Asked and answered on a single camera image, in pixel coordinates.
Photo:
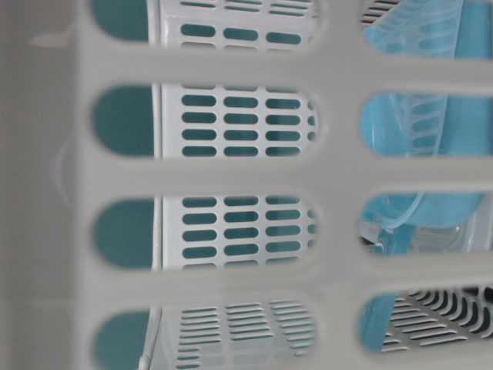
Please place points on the white plastic shopping basket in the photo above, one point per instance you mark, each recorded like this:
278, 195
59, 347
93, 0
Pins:
55, 290

